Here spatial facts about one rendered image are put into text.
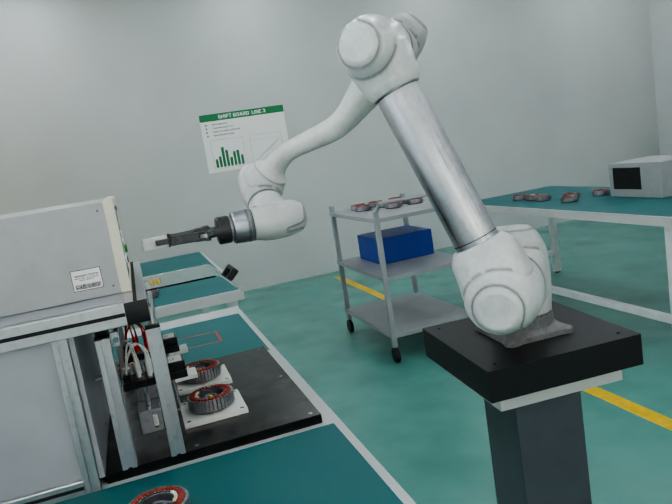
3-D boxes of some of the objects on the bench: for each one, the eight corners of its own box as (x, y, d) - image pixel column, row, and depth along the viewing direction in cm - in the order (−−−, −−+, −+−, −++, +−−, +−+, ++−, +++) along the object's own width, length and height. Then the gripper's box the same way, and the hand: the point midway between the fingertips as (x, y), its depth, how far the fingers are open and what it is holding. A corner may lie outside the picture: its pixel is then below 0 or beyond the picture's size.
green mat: (238, 313, 267) (238, 313, 267) (269, 349, 210) (269, 349, 210) (-10, 369, 241) (-10, 369, 241) (-52, 428, 183) (-52, 428, 183)
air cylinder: (163, 418, 159) (158, 396, 158) (165, 429, 152) (160, 407, 151) (142, 423, 158) (137, 402, 157) (143, 435, 151) (138, 412, 150)
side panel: (102, 484, 134) (67, 335, 129) (101, 490, 131) (66, 339, 126) (-47, 526, 126) (-90, 370, 121) (-51, 534, 123) (-95, 374, 118)
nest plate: (238, 393, 168) (237, 388, 168) (248, 412, 154) (247, 407, 154) (180, 408, 164) (179, 403, 164) (185, 429, 150) (184, 424, 150)
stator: (234, 392, 165) (231, 379, 165) (236, 408, 154) (233, 394, 154) (190, 402, 163) (187, 388, 163) (188, 419, 152) (185, 404, 152)
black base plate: (265, 352, 207) (263, 345, 207) (322, 422, 147) (321, 413, 146) (113, 390, 194) (111, 383, 194) (107, 484, 133) (105, 474, 133)
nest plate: (224, 367, 191) (223, 363, 191) (232, 382, 177) (231, 378, 177) (173, 380, 187) (172, 376, 187) (177, 396, 173) (176, 392, 172)
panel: (111, 382, 195) (90, 285, 190) (105, 476, 132) (73, 336, 127) (108, 383, 194) (86, 286, 190) (100, 478, 132) (67, 338, 127)
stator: (218, 367, 189) (216, 354, 188) (224, 378, 178) (221, 365, 177) (179, 376, 185) (177, 364, 185) (183, 388, 175) (180, 375, 174)
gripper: (237, 244, 171) (144, 262, 164) (229, 240, 183) (143, 256, 176) (232, 216, 170) (138, 233, 163) (224, 214, 182) (137, 229, 175)
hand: (154, 243), depth 171 cm, fingers closed
